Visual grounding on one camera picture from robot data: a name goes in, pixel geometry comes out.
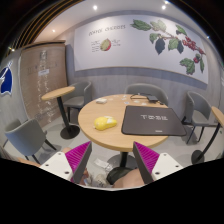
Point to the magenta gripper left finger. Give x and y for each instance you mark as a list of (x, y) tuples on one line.
[(77, 159)]

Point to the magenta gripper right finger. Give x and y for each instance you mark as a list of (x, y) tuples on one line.
[(146, 159)]

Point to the small round side table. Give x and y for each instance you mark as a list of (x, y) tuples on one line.
[(69, 131)]

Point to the crumpled paper on floor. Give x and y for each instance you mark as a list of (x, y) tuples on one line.
[(105, 165)]

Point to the grey chair front left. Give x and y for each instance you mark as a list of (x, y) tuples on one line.
[(27, 137)]

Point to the black device on table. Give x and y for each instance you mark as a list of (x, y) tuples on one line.
[(150, 98)]

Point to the white paper packet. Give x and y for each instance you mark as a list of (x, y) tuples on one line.
[(101, 100)]

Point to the round wooden table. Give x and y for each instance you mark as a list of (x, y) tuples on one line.
[(121, 126)]

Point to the grey chair back left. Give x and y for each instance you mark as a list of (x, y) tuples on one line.
[(78, 98)]

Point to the grey chair right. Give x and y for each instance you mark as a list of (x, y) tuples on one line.
[(197, 112)]

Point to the grey chair behind table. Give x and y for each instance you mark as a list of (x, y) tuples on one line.
[(149, 89)]

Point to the wooden wall panel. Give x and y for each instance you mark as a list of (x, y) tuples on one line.
[(42, 69)]

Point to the blue white wall sign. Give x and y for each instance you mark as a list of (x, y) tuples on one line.
[(6, 80)]

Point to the coffee cherries wall poster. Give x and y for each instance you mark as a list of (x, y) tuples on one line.
[(140, 41)]

